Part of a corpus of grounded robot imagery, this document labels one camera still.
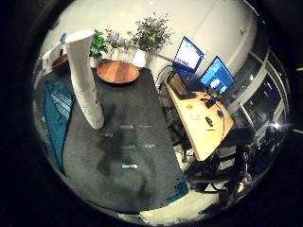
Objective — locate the white spray bottle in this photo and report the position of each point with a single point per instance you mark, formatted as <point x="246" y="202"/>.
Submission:
<point x="83" y="78"/>

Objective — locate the teal cloth with white stripes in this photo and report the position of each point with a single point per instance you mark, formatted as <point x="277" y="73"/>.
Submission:
<point x="58" y="126"/>

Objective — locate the light wooden desk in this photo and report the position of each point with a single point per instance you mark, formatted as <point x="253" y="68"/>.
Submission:
<point x="202" y="132"/>

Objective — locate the round wooden tray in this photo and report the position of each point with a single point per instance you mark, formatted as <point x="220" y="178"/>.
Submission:
<point x="117" y="72"/>

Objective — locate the dark grey table mat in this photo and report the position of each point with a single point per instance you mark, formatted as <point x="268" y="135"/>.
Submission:
<point x="142" y="176"/>

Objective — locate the wispy potted plant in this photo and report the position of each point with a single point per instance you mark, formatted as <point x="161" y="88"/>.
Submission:
<point x="120" y="54"/>

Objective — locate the open laptop with lit screen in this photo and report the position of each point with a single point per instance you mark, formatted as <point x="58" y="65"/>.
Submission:
<point x="188" y="55"/>

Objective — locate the blue lit computer monitor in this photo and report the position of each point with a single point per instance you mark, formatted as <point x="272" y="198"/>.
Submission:
<point x="217" y="77"/>

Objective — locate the large bushy potted plant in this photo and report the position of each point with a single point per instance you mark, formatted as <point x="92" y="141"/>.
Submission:
<point x="151" y="33"/>

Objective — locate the teal grid board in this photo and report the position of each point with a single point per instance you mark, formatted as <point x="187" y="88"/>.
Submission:
<point x="180" y="190"/>

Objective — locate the small leafy potted plant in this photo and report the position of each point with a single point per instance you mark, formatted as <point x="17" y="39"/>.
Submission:
<point x="98" y="45"/>

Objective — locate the black office chair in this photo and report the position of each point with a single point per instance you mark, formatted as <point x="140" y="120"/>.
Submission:
<point x="241" y="137"/>

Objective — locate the dark wooden bowl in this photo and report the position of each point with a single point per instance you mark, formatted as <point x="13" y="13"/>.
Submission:
<point x="60" y="64"/>

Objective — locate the white paper box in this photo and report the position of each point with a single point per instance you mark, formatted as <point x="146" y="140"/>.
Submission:
<point x="50" y="60"/>

